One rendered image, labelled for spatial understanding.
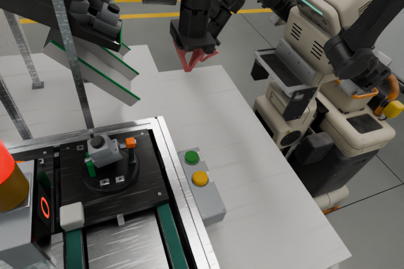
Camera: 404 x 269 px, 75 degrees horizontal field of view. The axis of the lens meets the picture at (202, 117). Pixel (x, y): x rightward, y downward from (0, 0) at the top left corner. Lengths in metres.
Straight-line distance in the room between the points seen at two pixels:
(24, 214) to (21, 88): 0.84
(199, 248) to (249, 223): 0.21
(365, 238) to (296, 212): 1.25
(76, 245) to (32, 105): 0.59
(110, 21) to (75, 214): 0.47
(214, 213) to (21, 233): 0.43
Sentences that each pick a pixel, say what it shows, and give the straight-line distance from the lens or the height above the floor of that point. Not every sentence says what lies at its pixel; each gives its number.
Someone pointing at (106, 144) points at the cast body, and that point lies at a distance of 0.63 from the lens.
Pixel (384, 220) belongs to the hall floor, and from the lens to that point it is 2.27.
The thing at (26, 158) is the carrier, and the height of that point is 0.97.
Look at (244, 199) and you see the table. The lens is 0.85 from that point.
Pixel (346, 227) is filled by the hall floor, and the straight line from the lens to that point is 2.07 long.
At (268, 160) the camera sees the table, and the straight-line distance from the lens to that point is 0.95.
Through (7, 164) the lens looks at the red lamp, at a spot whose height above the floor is 1.32.
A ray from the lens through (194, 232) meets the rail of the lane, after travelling 0.68.
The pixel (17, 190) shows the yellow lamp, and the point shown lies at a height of 1.28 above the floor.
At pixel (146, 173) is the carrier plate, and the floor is 0.97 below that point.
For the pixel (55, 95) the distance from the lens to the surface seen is 1.13.
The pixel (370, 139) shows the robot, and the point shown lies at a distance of 1.35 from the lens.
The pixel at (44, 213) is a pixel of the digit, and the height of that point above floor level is 1.20.
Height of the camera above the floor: 1.58
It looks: 46 degrees down
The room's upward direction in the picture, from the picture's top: 11 degrees clockwise
